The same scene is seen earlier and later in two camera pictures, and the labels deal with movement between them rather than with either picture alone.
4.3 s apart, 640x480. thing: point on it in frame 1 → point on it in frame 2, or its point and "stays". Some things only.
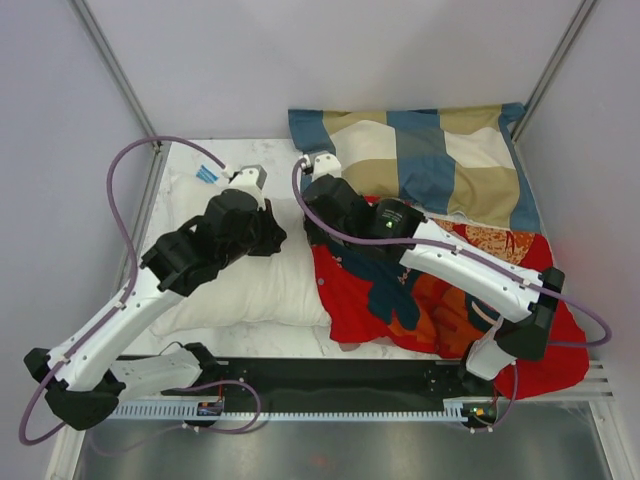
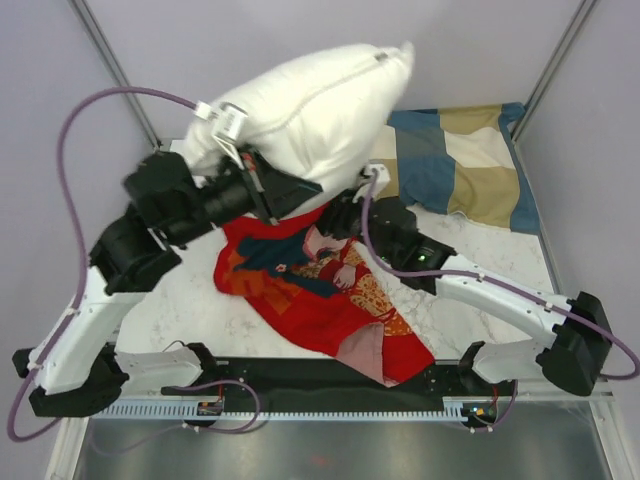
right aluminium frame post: x=579 y=17 stays
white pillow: x=283 y=287 → x=317 y=114
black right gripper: x=314 y=236 stays
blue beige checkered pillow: x=456 y=162 stays
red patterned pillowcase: x=375 y=300 → x=321 y=288
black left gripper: x=275 y=234 → x=278 y=193
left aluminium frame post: x=160 y=152 stays
